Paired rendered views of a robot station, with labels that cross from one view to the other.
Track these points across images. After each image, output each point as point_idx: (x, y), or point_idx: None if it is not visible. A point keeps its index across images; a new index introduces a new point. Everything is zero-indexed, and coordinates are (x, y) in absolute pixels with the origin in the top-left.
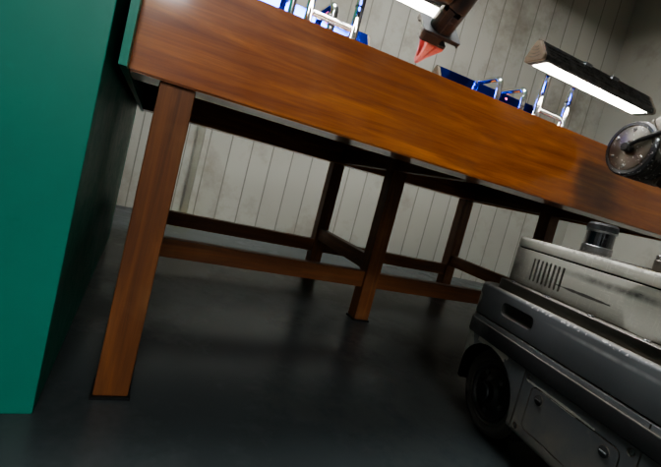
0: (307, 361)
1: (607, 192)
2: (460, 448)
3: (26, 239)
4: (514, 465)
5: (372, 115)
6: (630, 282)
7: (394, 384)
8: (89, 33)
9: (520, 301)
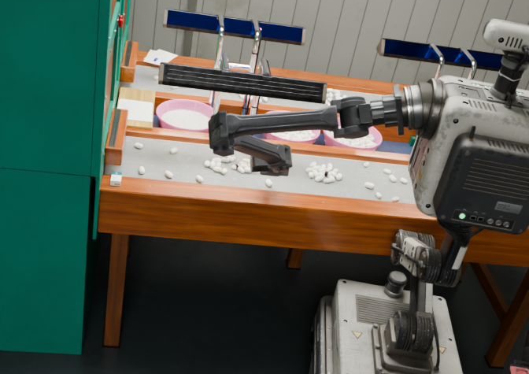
0: (224, 317)
1: None
2: None
3: (68, 299)
4: None
5: (224, 230)
6: (338, 342)
7: (276, 338)
8: (79, 231)
9: (320, 324)
